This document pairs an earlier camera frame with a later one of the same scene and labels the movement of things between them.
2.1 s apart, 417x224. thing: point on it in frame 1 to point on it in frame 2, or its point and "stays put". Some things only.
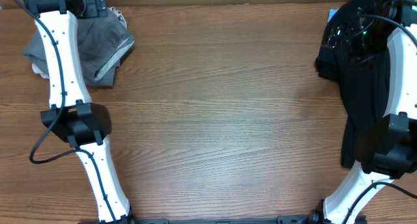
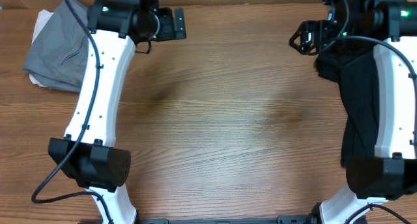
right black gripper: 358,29 to 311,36
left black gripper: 92,11 to 167,32
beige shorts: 38,71 to 42,17
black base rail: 282,219 stays put
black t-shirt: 363,83 stays put
